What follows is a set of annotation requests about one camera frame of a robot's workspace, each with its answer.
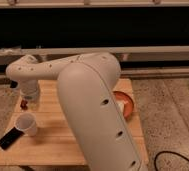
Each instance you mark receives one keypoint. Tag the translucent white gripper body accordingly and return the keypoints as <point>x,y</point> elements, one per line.
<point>30,92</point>

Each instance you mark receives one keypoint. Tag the red tipped gripper finger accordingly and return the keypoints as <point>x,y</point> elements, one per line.
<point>24,105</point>

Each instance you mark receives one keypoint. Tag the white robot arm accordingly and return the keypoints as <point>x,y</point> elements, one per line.
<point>85,86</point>

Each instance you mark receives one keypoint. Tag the black smartphone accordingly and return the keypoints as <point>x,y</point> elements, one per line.
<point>9,138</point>

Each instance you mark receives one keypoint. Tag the wooden board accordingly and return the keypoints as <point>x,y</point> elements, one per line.
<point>53,145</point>

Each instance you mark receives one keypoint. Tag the orange bowl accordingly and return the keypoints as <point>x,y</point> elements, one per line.
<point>128,103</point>

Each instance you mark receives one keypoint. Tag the white block in bowl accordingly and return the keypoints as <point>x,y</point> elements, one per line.
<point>121,106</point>

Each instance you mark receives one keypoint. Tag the grey metal rail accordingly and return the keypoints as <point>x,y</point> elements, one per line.
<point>133,54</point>

